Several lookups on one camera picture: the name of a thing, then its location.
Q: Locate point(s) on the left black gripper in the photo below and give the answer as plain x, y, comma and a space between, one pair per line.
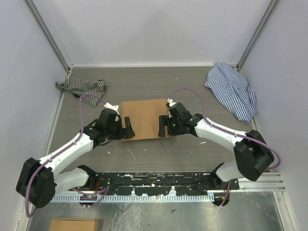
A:
127, 133

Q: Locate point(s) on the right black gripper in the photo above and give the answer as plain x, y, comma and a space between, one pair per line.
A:
165, 120

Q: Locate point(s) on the brown cardboard box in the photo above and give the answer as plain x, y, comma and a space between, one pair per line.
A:
144, 117

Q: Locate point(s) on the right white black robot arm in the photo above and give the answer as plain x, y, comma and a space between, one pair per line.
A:
252, 155

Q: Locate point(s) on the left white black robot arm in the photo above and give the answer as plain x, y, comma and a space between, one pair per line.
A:
40, 180

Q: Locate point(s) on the small cardboard box foreground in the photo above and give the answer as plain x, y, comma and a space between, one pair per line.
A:
74, 225

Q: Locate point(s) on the black white striped cloth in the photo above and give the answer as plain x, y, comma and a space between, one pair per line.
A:
77, 86

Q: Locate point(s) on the blue white striped cloth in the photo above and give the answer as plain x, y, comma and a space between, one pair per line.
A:
232, 90

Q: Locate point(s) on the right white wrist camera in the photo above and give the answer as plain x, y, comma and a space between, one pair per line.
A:
170, 103

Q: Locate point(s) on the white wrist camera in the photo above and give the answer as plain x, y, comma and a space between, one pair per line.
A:
170, 103
112, 107

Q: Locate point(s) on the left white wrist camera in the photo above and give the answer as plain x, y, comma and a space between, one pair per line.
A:
112, 107

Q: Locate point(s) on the left aluminium frame post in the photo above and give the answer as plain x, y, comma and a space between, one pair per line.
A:
46, 32

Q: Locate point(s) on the aluminium frame post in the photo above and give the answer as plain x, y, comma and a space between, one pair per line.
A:
46, 32
258, 31

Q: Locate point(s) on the right aluminium frame post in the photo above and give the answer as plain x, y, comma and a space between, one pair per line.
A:
258, 31

